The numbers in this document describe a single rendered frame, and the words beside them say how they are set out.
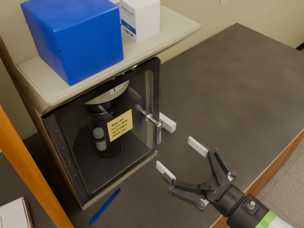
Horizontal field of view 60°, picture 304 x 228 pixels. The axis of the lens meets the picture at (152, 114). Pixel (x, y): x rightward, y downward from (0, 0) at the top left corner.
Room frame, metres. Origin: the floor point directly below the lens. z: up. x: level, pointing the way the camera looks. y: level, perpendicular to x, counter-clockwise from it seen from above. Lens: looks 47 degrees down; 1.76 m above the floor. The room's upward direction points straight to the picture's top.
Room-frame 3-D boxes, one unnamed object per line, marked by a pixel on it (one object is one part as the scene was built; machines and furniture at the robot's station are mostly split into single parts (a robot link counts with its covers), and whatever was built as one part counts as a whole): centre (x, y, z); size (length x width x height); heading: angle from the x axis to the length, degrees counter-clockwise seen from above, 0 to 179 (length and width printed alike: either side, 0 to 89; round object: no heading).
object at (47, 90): (0.40, 0.06, 1.46); 0.32 x 0.11 x 0.10; 132
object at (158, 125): (0.49, -0.01, 1.17); 0.05 x 0.03 x 0.10; 41
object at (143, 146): (0.44, 0.09, 1.19); 0.30 x 0.01 x 0.40; 131
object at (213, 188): (0.32, -0.10, 1.14); 0.11 x 0.01 x 0.04; 80
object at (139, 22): (0.44, 0.02, 1.54); 0.05 x 0.05 x 0.06; 36
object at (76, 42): (0.36, 0.11, 1.56); 0.10 x 0.10 x 0.09; 42
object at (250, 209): (0.25, -0.22, 1.15); 0.09 x 0.06 x 0.12; 131
